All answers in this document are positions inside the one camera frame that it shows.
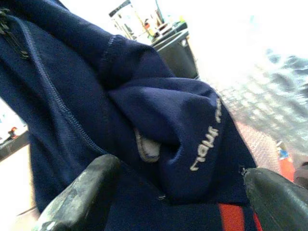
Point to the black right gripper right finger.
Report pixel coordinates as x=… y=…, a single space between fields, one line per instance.
x=276 y=199

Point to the clear bubble wrap sheet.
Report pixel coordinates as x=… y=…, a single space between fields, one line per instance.
x=269 y=96

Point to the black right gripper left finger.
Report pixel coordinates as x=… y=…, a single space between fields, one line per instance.
x=81 y=192

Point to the navy garment with red stripe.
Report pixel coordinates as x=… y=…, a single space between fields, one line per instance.
x=72 y=96

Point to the dark marble countertop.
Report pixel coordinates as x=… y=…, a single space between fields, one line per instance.
x=14 y=144

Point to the black plastic bucket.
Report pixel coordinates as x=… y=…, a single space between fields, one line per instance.
x=175 y=57

